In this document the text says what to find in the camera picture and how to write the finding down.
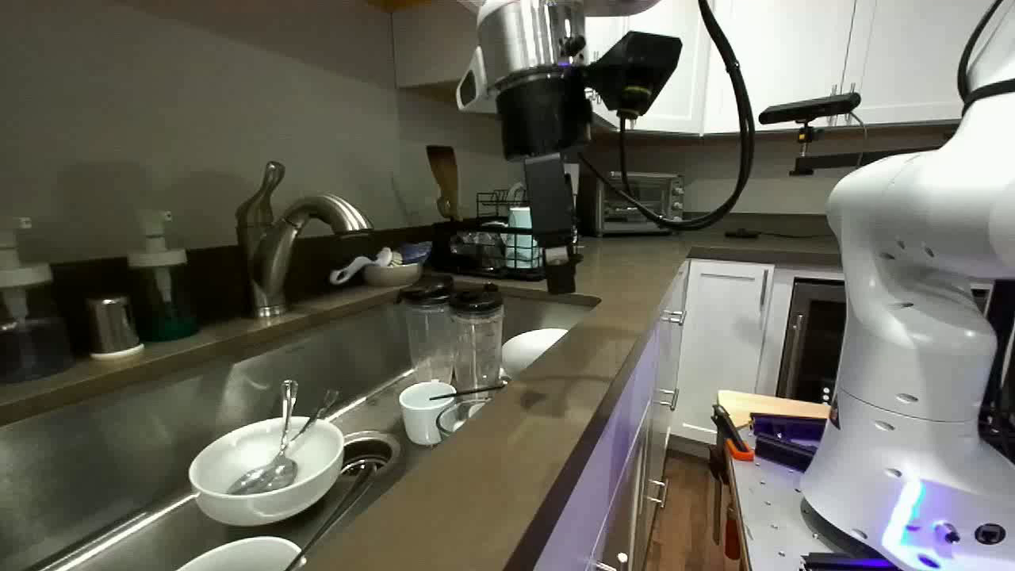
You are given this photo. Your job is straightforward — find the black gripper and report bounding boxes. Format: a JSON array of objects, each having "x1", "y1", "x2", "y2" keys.
[{"x1": 494, "y1": 65, "x2": 593, "y2": 297}]

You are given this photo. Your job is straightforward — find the brushed steel faucet handle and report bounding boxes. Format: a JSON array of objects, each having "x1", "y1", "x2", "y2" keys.
[{"x1": 234, "y1": 157, "x2": 293, "y2": 257}]

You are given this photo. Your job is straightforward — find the white teal bottle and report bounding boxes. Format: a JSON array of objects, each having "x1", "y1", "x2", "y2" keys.
[{"x1": 501, "y1": 201, "x2": 546, "y2": 272}]

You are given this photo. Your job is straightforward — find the silver toaster oven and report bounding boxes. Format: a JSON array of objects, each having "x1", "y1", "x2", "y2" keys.
[{"x1": 593, "y1": 167, "x2": 688, "y2": 238}]

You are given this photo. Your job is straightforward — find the wooden spatula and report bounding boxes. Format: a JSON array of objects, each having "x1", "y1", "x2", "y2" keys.
[{"x1": 421, "y1": 143, "x2": 462, "y2": 225}]

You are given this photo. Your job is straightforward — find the white plate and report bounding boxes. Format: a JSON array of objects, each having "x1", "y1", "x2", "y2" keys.
[
  {"x1": 499, "y1": 323, "x2": 574, "y2": 381},
  {"x1": 175, "y1": 531, "x2": 310, "y2": 571}
]

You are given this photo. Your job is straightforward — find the clear blender jar black lid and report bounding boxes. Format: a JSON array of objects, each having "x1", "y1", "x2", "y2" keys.
[
  {"x1": 448, "y1": 281, "x2": 511, "y2": 395},
  {"x1": 396, "y1": 272, "x2": 461, "y2": 387}
]

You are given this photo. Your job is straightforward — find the silver brush holder dish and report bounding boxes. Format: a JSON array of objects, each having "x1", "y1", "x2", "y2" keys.
[{"x1": 363, "y1": 257, "x2": 427, "y2": 287}]

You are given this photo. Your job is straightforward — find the white lower cabinet door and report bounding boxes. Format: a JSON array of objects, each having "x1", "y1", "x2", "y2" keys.
[{"x1": 671, "y1": 257, "x2": 776, "y2": 446}]

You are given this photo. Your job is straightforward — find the white cup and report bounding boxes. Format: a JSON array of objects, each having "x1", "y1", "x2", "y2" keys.
[{"x1": 396, "y1": 378, "x2": 461, "y2": 449}]

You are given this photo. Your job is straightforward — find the white counter base drawers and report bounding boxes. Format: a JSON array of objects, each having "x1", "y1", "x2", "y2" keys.
[{"x1": 531, "y1": 264, "x2": 693, "y2": 571}]

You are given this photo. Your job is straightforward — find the dark built-in oven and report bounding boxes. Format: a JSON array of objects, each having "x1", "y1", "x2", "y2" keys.
[{"x1": 775, "y1": 272, "x2": 851, "y2": 406}]

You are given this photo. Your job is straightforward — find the white upper cabinets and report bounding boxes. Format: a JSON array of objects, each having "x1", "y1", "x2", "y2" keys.
[{"x1": 392, "y1": 0, "x2": 1015, "y2": 138}]

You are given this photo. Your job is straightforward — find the wooden board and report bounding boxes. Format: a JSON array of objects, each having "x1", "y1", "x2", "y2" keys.
[{"x1": 715, "y1": 387, "x2": 836, "y2": 432}]

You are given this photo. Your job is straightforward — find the metal fork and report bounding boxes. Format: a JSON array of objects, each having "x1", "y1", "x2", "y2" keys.
[{"x1": 284, "y1": 387, "x2": 345, "y2": 449}]

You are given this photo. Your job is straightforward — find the purple box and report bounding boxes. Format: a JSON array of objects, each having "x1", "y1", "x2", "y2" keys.
[{"x1": 749, "y1": 411, "x2": 836, "y2": 476}]

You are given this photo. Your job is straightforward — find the dark long knife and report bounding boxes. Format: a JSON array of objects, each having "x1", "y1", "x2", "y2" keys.
[{"x1": 284, "y1": 453, "x2": 392, "y2": 571}]

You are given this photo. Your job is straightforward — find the metal spoon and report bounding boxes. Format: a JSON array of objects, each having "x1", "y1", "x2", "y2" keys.
[{"x1": 229, "y1": 378, "x2": 305, "y2": 499}]

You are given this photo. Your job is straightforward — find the large white bowl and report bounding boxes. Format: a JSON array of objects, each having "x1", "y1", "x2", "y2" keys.
[{"x1": 185, "y1": 411, "x2": 349, "y2": 528}]

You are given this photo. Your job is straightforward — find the green soap dispenser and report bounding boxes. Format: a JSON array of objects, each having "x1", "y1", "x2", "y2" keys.
[{"x1": 124, "y1": 205, "x2": 202, "y2": 345}]

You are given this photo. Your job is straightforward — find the small metal shaker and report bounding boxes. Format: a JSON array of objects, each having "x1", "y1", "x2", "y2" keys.
[{"x1": 83, "y1": 291, "x2": 147, "y2": 364}]

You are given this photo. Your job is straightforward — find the stainless steel sink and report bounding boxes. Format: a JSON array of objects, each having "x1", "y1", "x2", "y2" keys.
[{"x1": 0, "y1": 287, "x2": 602, "y2": 571}]

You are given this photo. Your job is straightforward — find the dark clear soap dispenser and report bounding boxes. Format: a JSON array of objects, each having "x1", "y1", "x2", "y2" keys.
[{"x1": 0, "y1": 212, "x2": 72, "y2": 387}]

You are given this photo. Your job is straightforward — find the black wire dish rack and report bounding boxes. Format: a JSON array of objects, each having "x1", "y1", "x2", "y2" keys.
[{"x1": 450, "y1": 188, "x2": 586, "y2": 284}]

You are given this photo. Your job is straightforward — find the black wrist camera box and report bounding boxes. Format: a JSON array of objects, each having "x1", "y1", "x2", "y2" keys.
[{"x1": 584, "y1": 29, "x2": 684, "y2": 124}]

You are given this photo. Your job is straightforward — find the black camera on stand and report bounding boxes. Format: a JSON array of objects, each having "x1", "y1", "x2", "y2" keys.
[{"x1": 754, "y1": 88, "x2": 866, "y2": 176}]

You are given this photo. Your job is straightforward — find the orange handled tool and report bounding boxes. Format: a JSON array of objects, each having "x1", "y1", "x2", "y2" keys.
[{"x1": 709, "y1": 400, "x2": 758, "y2": 465}]

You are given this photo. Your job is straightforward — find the thin black cable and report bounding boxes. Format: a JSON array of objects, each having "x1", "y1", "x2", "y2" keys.
[{"x1": 955, "y1": 0, "x2": 1009, "y2": 111}]

